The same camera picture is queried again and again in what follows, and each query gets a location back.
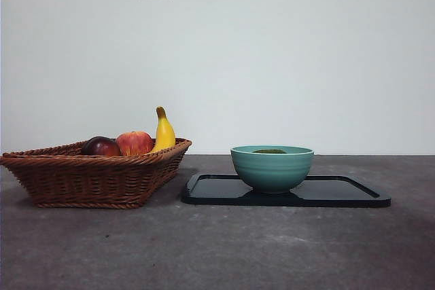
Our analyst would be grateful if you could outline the teal ceramic bowl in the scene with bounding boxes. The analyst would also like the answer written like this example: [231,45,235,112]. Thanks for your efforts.
[230,145,315,195]

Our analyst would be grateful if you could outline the yellow banana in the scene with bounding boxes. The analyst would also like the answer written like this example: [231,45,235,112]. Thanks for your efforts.
[150,106,177,153]

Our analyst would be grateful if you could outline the black rectangular tray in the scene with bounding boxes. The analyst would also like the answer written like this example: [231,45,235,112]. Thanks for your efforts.
[180,173,392,208]

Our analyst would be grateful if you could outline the red apple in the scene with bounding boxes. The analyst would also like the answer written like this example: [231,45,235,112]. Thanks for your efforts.
[115,130,154,157]

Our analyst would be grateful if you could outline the brown wicker basket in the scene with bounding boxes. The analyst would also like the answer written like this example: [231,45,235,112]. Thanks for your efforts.
[0,137,192,210]

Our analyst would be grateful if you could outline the dark red plum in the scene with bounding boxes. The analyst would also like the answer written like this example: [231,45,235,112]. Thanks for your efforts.
[80,136,122,157]

